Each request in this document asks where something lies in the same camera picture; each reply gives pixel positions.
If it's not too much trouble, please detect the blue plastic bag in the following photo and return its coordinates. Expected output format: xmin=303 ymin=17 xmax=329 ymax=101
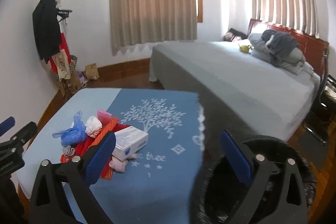
xmin=52 ymin=111 xmax=87 ymax=147

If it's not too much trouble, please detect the red plastic bag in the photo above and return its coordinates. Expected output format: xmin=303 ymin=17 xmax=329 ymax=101
xmin=60 ymin=123 xmax=129 ymax=180

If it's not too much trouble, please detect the white plastic bag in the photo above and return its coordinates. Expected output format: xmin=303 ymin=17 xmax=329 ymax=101
xmin=85 ymin=116 xmax=102 ymax=138

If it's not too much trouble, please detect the pink face mask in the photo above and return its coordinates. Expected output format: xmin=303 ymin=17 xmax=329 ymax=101
xmin=96 ymin=109 xmax=112 ymax=125

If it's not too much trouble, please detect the orange foam net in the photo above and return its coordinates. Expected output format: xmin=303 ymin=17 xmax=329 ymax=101
xmin=90 ymin=117 xmax=118 ymax=146

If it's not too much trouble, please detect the pink tissue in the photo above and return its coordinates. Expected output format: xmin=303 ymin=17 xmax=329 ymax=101
xmin=108 ymin=153 xmax=137 ymax=173

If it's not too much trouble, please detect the white cardboard box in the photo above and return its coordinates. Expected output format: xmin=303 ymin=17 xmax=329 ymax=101
xmin=112 ymin=126 xmax=149 ymax=161

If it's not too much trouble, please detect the light blue mattress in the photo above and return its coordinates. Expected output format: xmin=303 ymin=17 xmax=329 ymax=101
xmin=16 ymin=87 xmax=123 ymax=200

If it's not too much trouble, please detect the striped basket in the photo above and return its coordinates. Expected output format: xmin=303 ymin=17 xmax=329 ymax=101
xmin=69 ymin=55 xmax=77 ymax=73

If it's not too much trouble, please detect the beige tote bag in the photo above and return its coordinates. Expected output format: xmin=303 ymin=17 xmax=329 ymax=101
xmin=51 ymin=50 xmax=71 ymax=80

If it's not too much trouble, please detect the brown paper bag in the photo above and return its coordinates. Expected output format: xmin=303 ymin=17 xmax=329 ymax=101
xmin=85 ymin=63 xmax=100 ymax=81

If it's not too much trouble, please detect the red hanging bag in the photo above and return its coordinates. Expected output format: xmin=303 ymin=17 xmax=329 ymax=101
xmin=50 ymin=33 xmax=71 ymax=79

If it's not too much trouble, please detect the grey bed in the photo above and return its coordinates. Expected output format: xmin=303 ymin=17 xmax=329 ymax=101
xmin=148 ymin=40 xmax=321 ymax=143

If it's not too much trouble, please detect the blue tree-print blanket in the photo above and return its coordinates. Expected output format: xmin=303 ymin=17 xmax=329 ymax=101
xmin=91 ymin=89 xmax=202 ymax=223

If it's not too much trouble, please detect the black hanging coat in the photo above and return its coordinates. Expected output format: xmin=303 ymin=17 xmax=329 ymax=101
xmin=33 ymin=0 xmax=62 ymax=64

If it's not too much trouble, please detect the black hanger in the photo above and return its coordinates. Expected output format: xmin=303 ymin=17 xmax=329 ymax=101
xmin=56 ymin=8 xmax=73 ymax=22

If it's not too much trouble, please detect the grey pillow stack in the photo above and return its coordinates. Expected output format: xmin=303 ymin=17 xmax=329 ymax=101
xmin=248 ymin=30 xmax=314 ymax=76

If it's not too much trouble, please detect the yellow-green plush toy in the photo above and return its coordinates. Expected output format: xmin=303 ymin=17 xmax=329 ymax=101
xmin=239 ymin=45 xmax=253 ymax=54

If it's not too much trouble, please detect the red wooden headboard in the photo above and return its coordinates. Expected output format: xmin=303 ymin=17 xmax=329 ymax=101
xmin=247 ymin=19 xmax=329 ymax=76

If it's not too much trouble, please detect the dark grey folded blanket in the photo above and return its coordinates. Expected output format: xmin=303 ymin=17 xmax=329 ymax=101
xmin=261 ymin=30 xmax=298 ymax=61

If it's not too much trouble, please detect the black bag by headboard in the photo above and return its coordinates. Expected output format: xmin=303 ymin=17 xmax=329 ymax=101
xmin=223 ymin=28 xmax=248 ymax=42

